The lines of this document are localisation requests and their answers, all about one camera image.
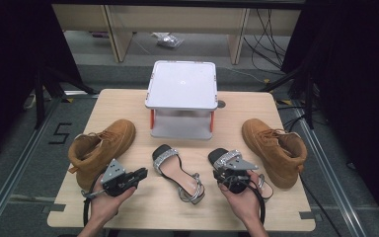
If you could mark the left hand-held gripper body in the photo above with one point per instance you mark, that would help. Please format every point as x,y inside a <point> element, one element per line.
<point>113,171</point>

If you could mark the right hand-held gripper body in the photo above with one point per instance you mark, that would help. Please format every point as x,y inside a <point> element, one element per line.
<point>238,164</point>

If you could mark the tan suede boot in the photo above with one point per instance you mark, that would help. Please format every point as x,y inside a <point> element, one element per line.
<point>266,148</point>
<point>112,138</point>

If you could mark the white two-tier shoe rack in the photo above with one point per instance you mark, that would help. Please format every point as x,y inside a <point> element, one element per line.
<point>181,85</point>

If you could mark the person's right hand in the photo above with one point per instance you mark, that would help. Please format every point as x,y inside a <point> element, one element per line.
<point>246,204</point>

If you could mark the person's left hand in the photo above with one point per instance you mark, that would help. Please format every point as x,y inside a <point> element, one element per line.
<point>107,207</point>

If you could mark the round black table grommet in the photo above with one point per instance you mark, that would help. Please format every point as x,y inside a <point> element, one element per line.
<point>221,104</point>

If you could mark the black metal stand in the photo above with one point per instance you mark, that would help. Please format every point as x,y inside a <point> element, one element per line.
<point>309,98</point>
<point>39,98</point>

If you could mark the clear crumpled plastic bag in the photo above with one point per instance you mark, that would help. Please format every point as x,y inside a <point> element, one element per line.
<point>171,41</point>

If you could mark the black curtain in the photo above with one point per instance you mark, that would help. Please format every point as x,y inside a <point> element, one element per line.
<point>13,49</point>
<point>358,82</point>

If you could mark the beige wooden desk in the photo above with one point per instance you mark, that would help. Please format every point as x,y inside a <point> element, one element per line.
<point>177,19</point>

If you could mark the grey metal floor rail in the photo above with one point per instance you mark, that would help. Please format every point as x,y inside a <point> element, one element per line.
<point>329,184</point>
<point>13,179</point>

